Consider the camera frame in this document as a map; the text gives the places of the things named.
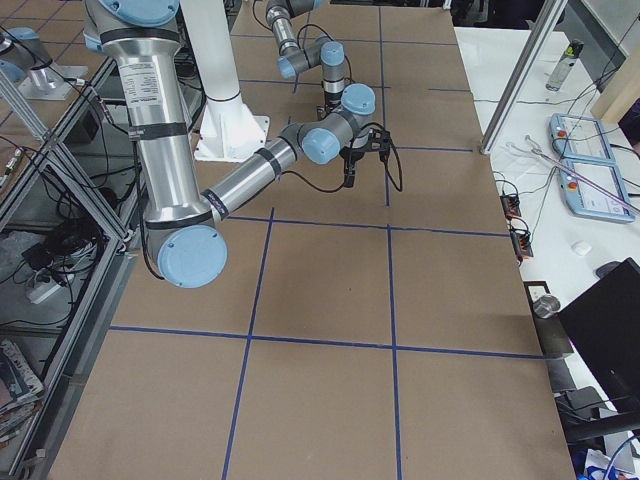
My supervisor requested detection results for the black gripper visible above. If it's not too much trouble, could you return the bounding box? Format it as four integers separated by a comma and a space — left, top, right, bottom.
340, 128, 391, 187
316, 92, 342, 119

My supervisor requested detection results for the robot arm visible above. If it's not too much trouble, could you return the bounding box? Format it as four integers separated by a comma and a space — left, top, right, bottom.
265, 0, 347, 120
85, 1, 392, 288

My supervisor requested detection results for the blue teach pendant upper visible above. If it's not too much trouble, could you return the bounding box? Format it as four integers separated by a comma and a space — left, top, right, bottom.
549, 113, 615, 162

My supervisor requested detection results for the blue teach pendant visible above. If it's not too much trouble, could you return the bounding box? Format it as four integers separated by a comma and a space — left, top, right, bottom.
561, 157, 636, 223
549, 113, 615, 162

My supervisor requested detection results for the clear plastic bottle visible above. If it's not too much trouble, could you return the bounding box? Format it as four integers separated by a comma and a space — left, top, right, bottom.
545, 39, 584, 91

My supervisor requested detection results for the blue teach pendant lower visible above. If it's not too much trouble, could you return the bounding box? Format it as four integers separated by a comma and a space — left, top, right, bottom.
561, 157, 636, 223

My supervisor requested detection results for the small metal cup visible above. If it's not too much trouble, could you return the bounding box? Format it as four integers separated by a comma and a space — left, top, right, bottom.
532, 294, 561, 319

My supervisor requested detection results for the small white case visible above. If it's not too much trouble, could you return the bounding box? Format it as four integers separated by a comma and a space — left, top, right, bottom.
571, 241, 592, 257

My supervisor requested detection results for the black monitor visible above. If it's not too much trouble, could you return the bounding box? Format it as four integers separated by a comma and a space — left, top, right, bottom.
559, 258, 639, 412

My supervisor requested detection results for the white power strip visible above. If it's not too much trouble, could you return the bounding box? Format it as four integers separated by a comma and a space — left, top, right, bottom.
26, 279, 64, 305

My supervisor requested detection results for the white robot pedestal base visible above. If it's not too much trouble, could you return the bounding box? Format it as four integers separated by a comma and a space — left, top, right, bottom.
180, 0, 270, 162

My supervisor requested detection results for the aluminium frame post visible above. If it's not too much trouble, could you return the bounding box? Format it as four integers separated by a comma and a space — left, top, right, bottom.
480, 0, 568, 155

